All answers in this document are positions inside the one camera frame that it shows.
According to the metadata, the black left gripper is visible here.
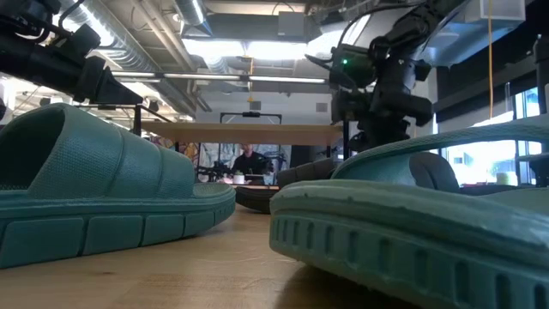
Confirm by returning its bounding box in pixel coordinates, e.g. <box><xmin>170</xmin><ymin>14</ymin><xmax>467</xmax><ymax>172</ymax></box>
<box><xmin>75</xmin><ymin>55</ymin><xmax>145</xmax><ymax>106</ymax></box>

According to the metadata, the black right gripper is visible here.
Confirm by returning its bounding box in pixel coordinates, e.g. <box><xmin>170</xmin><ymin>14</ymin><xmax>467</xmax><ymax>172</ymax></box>
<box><xmin>347</xmin><ymin>59</ymin><xmax>434</xmax><ymax>152</ymax></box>

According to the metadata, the green rubber slide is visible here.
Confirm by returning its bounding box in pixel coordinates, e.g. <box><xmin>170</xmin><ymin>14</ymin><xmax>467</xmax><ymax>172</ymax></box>
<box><xmin>0</xmin><ymin>102</ymin><xmax>237</xmax><ymax>270</ymax></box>
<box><xmin>268</xmin><ymin>114</ymin><xmax>549</xmax><ymax>309</ymax></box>

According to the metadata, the long ceiling light bar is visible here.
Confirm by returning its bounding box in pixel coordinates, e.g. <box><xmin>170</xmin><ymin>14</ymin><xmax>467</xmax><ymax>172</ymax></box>
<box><xmin>109</xmin><ymin>70</ymin><xmax>327</xmax><ymax>85</ymax></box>

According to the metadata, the window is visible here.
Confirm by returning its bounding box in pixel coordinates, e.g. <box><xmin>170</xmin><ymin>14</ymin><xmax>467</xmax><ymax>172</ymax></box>
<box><xmin>441</xmin><ymin>88</ymin><xmax>542</xmax><ymax>186</ymax></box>

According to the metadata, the person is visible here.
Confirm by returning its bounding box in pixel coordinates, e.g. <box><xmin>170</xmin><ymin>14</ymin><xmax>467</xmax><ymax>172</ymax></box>
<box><xmin>231</xmin><ymin>143</ymin><xmax>274</xmax><ymax>175</ymax></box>

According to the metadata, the grey ceiling box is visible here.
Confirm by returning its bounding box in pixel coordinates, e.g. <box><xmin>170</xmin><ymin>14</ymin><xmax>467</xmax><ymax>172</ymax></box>
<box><xmin>277</xmin><ymin>11</ymin><xmax>305</xmax><ymax>38</ymax></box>

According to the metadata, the background black rig frame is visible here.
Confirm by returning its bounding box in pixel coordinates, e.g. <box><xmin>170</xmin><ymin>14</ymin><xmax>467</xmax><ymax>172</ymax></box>
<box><xmin>72</xmin><ymin>101</ymin><xmax>142</xmax><ymax>136</ymax></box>
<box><xmin>220</xmin><ymin>111</ymin><xmax>283</xmax><ymax>125</ymax></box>

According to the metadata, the round silver ceiling duct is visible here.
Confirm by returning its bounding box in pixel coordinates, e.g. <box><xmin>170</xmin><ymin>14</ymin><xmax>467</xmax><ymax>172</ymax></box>
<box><xmin>55</xmin><ymin>0</ymin><xmax>198</xmax><ymax>117</ymax></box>

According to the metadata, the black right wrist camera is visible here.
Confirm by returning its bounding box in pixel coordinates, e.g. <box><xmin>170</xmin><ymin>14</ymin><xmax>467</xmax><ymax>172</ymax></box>
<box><xmin>329</xmin><ymin>44</ymin><xmax>378</xmax><ymax>124</ymax></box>

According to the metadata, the hanging yellow cable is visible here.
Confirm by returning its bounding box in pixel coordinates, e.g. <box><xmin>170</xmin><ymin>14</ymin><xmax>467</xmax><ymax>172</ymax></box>
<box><xmin>487</xmin><ymin>0</ymin><xmax>494</xmax><ymax>120</ymax></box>

